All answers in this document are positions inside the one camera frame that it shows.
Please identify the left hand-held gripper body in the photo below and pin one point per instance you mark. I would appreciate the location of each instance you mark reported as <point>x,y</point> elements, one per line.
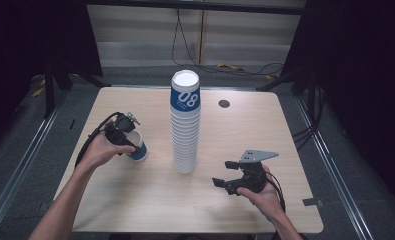
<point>121,128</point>

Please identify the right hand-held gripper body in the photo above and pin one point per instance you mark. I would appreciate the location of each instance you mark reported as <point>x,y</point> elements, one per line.
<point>255,176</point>

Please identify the blue white paper cup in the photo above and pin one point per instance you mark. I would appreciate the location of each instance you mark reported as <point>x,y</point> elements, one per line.
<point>140,155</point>

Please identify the stack of paper cups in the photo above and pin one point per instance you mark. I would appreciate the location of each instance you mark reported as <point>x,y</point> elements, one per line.
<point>185,140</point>

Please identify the person's right hand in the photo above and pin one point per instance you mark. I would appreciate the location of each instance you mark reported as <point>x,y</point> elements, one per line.
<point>266,201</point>

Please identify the person's left hand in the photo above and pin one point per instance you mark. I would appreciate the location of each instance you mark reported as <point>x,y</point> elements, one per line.
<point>98,151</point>

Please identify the round dark table grommet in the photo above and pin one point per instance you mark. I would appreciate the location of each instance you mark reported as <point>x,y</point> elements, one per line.
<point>224,103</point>

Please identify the grey tape strip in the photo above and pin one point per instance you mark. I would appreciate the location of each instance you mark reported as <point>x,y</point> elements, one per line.
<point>312,202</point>

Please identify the black metal stand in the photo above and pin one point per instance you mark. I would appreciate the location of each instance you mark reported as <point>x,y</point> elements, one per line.
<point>310,90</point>
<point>49,93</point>

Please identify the yellow tape scrap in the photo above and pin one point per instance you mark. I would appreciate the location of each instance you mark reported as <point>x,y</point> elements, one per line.
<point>37,92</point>
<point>231,66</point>

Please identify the dark curtain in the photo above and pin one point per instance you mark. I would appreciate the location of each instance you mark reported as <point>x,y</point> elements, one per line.
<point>361,66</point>
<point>28,43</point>

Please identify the metal floor rail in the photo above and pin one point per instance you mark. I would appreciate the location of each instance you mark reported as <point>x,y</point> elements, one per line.
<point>21,160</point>
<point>331,160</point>

